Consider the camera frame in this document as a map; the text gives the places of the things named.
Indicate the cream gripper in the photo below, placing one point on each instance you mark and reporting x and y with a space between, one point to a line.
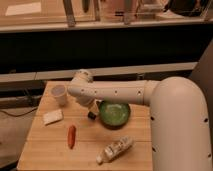
94 108

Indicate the black eraser block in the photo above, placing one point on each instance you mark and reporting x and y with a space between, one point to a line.
91 115

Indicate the green bowl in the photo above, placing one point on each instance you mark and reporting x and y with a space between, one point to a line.
114 115

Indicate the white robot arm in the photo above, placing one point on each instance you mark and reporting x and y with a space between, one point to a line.
180 123

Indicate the white ceramic cup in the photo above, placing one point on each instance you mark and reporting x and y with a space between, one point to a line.
59 93

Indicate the orange carrot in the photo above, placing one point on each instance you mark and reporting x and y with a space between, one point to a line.
71 136

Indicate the white sponge block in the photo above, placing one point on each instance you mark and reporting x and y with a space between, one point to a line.
52 116

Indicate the white plastic bottle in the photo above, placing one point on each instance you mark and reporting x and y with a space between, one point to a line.
114 149

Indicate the white paper sheet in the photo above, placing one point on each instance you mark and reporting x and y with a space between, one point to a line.
21 9

